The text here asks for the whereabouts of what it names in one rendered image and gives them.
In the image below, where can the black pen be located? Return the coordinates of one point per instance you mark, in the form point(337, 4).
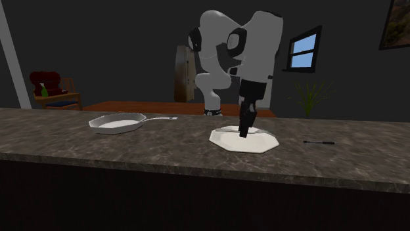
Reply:
point(318, 142)

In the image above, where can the grey metal knife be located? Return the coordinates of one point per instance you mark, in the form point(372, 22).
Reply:
point(224, 129)

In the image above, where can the framed wall picture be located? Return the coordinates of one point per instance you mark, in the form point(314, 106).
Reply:
point(396, 25)

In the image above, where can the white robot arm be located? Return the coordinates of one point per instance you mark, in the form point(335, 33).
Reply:
point(259, 48)

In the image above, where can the black framed window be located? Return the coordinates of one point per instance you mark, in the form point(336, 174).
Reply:
point(303, 51)

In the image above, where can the white octagonal plate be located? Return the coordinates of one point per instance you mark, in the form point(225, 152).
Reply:
point(243, 144)

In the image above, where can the brown wooden cabinet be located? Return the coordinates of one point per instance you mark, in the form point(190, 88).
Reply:
point(184, 73)

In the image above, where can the white frying pan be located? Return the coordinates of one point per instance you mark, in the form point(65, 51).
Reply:
point(115, 123)

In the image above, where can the wooden chair with red cushion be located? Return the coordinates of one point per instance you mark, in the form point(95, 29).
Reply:
point(61, 96)

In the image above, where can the green spray bottle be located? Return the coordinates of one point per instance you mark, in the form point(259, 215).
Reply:
point(44, 92)

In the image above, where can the green potted plant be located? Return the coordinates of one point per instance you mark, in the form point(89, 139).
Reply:
point(309, 96)

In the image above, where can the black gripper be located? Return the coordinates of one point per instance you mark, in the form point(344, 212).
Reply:
point(253, 89)

